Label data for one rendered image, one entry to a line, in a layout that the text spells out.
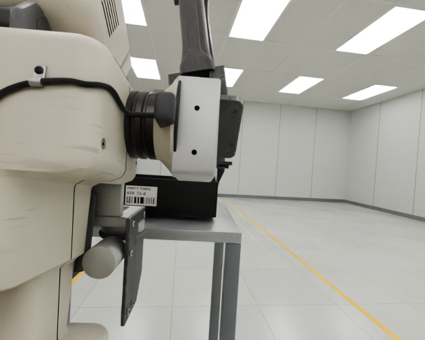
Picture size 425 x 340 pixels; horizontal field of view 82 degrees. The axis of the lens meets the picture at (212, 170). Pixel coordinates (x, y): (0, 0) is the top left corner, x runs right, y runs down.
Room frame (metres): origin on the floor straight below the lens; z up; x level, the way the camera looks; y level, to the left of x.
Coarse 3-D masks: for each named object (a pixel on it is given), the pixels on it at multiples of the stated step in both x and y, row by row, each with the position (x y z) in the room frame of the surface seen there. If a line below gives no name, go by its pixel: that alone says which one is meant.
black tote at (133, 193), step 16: (144, 176) 0.93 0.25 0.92; (160, 176) 0.93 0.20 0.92; (128, 192) 0.76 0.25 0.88; (144, 192) 0.76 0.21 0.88; (160, 192) 0.76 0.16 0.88; (176, 192) 0.77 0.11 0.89; (192, 192) 0.77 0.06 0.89; (208, 192) 0.77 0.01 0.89; (160, 208) 0.76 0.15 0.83; (176, 208) 0.77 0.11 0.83; (192, 208) 0.77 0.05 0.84; (208, 208) 0.77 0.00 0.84
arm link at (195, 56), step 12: (180, 0) 0.47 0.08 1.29; (192, 0) 0.47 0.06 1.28; (180, 12) 0.47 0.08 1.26; (192, 12) 0.46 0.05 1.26; (204, 12) 0.48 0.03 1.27; (192, 24) 0.45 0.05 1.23; (204, 24) 0.46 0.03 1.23; (192, 36) 0.45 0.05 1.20; (204, 36) 0.45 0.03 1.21; (192, 48) 0.44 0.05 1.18; (204, 48) 0.44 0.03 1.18; (192, 60) 0.43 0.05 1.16; (204, 60) 0.43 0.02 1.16; (180, 72) 0.43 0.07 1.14; (192, 72) 0.43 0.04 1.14; (204, 72) 0.43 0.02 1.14; (216, 72) 0.43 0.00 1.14
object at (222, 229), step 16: (224, 208) 1.02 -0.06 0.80; (144, 224) 0.69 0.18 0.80; (160, 224) 0.70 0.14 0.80; (176, 224) 0.71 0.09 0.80; (192, 224) 0.72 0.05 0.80; (208, 224) 0.74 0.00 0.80; (224, 224) 0.75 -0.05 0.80; (176, 240) 0.66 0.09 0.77; (192, 240) 0.66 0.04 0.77; (208, 240) 0.66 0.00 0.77; (224, 240) 0.66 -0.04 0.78; (240, 240) 0.66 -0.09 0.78; (224, 256) 0.69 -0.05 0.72; (224, 272) 0.67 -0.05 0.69; (224, 288) 0.66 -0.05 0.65; (224, 304) 0.66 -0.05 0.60; (224, 320) 0.66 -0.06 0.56; (208, 336) 1.09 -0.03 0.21; (224, 336) 0.66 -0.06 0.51
